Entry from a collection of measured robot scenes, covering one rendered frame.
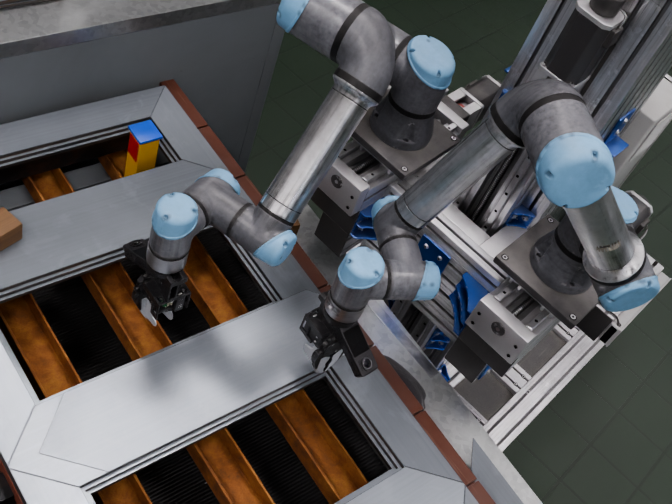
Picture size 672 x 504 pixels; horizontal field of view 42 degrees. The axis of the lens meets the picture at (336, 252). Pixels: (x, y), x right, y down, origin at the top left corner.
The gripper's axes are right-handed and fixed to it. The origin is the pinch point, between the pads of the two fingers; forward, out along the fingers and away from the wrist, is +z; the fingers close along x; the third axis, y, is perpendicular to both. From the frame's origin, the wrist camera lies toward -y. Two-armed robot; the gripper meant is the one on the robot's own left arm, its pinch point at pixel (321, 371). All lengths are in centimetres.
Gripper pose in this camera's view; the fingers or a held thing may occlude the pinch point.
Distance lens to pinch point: 183.0
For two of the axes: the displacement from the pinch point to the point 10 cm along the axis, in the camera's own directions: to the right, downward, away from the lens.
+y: -5.7, -7.2, 3.9
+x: -7.8, 3.2, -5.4
